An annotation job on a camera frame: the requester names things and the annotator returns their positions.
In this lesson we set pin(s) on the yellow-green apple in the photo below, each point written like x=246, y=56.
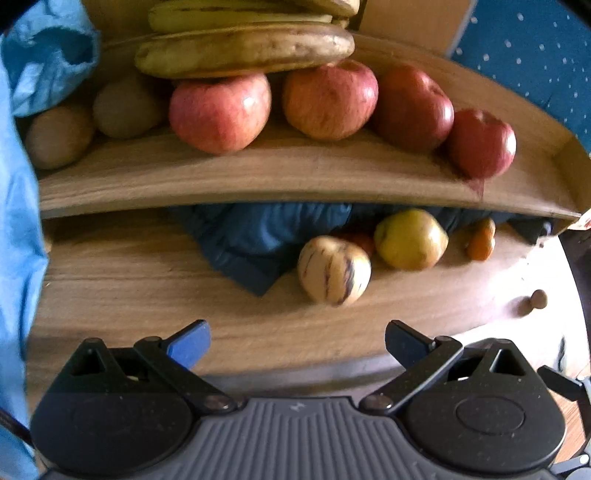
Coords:
x=411, y=240

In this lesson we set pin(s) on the red cherry tomato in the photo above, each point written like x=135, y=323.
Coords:
x=362, y=241

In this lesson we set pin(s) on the orange-red apple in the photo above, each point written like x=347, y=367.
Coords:
x=330, y=99

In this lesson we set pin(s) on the light blue garment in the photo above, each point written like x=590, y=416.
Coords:
x=18, y=230

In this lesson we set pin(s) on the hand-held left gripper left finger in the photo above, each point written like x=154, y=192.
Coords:
x=189, y=346

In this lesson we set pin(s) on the green-brown kiwi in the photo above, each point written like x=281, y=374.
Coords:
x=124, y=108

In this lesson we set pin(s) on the dark blue jacket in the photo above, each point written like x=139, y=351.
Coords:
x=249, y=240

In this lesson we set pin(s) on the small brown longan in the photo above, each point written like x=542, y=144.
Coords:
x=533, y=302

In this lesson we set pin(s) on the pale red apple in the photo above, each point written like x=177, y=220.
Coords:
x=219, y=113

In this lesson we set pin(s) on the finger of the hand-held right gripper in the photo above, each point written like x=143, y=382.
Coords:
x=565, y=383
x=575, y=464

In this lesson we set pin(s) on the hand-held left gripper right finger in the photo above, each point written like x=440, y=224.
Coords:
x=406, y=345

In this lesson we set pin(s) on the tan round fruit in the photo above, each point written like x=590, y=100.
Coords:
x=60, y=137

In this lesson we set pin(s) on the yellow banana bunch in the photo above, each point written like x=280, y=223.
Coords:
x=240, y=48

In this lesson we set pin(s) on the blue white-dotted cloth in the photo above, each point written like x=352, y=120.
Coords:
x=531, y=55

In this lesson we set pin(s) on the wooden desk shelf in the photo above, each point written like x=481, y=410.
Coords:
x=277, y=175

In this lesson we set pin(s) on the large dark red apple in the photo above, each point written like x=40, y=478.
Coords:
x=413, y=108

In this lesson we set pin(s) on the small dark red apple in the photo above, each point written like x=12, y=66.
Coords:
x=482, y=143

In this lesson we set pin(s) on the dark-striped pepino melon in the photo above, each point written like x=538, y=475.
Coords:
x=332, y=272

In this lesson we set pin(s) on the small black clip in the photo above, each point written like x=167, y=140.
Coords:
x=562, y=350

